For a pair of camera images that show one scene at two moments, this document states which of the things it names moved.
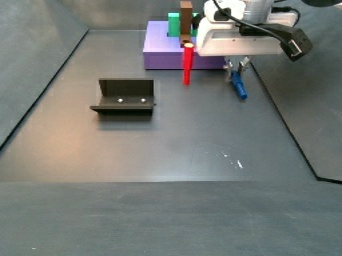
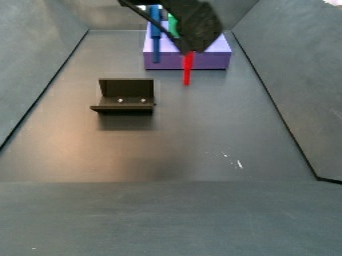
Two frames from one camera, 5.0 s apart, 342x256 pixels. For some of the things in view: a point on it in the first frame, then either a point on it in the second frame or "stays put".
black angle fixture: x=126 y=97 stays put
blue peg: x=239 y=85 -> x=155 y=31
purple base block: x=163 y=53 stays put
